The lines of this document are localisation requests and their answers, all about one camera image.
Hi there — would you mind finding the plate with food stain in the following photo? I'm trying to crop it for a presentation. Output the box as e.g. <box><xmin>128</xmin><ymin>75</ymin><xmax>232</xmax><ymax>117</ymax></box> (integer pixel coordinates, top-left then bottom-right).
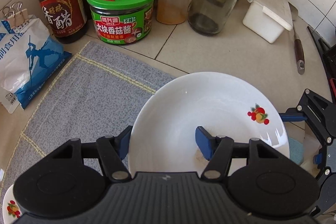
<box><xmin>128</xmin><ymin>72</ymin><xmax>289</xmax><ymax>174</ymax></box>

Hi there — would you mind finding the grey teal table cloth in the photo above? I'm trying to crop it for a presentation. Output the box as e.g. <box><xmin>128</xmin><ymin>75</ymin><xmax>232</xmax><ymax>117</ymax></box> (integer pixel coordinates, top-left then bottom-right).
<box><xmin>0</xmin><ymin>40</ymin><xmax>305</xmax><ymax>204</ymax></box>

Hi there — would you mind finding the blue white salt bag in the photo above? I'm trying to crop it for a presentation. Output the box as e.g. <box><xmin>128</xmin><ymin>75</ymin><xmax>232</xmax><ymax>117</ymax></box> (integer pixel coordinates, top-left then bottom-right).
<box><xmin>1</xmin><ymin>18</ymin><xmax>72</xmax><ymax>109</ymax></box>

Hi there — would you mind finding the small brown handle knife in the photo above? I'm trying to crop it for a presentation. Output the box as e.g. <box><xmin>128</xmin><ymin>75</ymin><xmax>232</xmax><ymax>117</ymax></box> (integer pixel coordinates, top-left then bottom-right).
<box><xmin>289</xmin><ymin>3</ymin><xmax>305</xmax><ymax>75</ymax></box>

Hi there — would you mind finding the white plastic box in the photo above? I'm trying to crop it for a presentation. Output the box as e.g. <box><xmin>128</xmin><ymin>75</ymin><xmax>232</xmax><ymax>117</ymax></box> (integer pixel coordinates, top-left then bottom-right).
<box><xmin>243</xmin><ymin>0</ymin><xmax>293</xmax><ymax>44</ymax></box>

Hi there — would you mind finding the large white plate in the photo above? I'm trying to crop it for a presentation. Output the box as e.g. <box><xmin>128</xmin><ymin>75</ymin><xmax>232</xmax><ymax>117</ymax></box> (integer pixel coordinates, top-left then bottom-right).
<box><xmin>2</xmin><ymin>184</ymin><xmax>22</xmax><ymax>224</ymax></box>

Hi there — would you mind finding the green lid mushroom sauce jar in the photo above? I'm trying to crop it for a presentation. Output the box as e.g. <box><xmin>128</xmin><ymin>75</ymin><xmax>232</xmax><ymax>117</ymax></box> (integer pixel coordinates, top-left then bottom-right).
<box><xmin>87</xmin><ymin>0</ymin><xmax>155</xmax><ymax>45</ymax></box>

